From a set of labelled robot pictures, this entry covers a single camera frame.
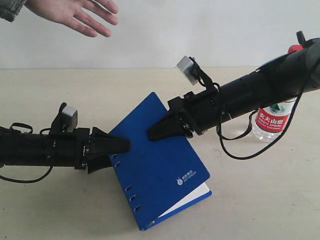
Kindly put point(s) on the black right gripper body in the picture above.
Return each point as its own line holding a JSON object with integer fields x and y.
{"x": 195, "y": 113}

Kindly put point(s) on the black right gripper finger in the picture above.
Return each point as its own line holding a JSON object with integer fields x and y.
{"x": 170, "y": 125}

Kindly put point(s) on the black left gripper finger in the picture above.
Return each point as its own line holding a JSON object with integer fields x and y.
{"x": 102, "y": 143}
{"x": 98, "y": 163}

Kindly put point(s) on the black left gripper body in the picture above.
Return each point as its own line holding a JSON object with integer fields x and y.
{"x": 70, "y": 149}

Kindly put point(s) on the blue ring-binder notebook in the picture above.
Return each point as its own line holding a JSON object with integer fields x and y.
{"x": 158, "y": 178}

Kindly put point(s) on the clear water bottle red label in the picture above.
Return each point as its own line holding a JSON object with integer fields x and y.
{"x": 270, "y": 121}

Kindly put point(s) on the grey knitted sleeve forearm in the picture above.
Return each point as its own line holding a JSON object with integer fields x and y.
{"x": 9, "y": 9}

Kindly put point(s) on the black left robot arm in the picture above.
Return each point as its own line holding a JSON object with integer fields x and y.
{"x": 27, "y": 149}

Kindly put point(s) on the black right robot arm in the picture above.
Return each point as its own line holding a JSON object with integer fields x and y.
{"x": 278, "y": 80}

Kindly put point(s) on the person's open bare hand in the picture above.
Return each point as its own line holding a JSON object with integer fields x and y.
{"x": 71, "y": 13}

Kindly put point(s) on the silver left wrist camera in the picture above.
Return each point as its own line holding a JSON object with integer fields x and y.
{"x": 69, "y": 117}

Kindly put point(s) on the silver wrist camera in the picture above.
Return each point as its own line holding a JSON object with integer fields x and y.
{"x": 189, "y": 68}
{"x": 69, "y": 117}

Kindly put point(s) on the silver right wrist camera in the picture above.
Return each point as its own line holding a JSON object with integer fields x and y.
{"x": 189, "y": 68}

